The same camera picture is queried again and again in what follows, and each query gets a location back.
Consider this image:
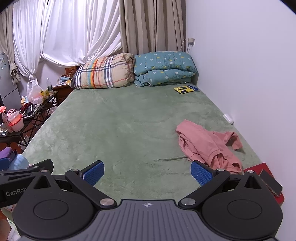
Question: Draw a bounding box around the pink sweatshirt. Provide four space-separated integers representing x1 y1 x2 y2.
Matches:
176 119 244 175

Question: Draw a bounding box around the grey refrigerator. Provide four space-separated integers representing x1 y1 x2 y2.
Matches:
0 50 20 100

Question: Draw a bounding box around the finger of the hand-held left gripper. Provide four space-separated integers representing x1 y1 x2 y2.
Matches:
0 159 54 182

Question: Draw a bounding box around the wooden nightstand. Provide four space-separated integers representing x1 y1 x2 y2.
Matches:
52 67 77 106

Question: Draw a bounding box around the white sheer curtain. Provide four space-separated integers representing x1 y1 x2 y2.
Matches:
13 0 123 79

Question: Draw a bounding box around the red notebook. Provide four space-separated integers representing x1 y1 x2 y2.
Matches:
243 163 285 207

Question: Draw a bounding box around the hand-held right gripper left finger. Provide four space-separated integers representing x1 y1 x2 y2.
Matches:
22 161 117 209

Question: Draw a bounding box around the smartphone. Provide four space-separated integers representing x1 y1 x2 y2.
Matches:
258 169 283 198

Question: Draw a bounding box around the black folding table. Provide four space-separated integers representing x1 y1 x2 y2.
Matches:
0 93 58 149

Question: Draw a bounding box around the white plastic bag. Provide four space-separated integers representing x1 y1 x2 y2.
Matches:
26 78 44 104

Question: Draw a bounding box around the teal floral folded quilt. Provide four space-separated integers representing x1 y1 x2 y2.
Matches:
133 51 197 88

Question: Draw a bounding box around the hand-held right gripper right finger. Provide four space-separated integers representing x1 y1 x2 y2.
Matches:
179 161 277 208

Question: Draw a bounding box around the white charger cable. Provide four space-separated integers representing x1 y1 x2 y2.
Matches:
177 39 189 52

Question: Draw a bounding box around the plaid pillow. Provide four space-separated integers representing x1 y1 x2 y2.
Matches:
70 53 136 90

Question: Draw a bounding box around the green fleece blanket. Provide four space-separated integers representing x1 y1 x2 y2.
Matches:
22 87 263 201

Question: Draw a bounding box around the yellow and blue pouch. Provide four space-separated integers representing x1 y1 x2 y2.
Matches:
174 85 199 95

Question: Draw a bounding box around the purple cloth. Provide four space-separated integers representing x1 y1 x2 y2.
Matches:
0 147 18 160

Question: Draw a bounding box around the light blue cloth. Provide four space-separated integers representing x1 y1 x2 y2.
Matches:
8 154 29 171

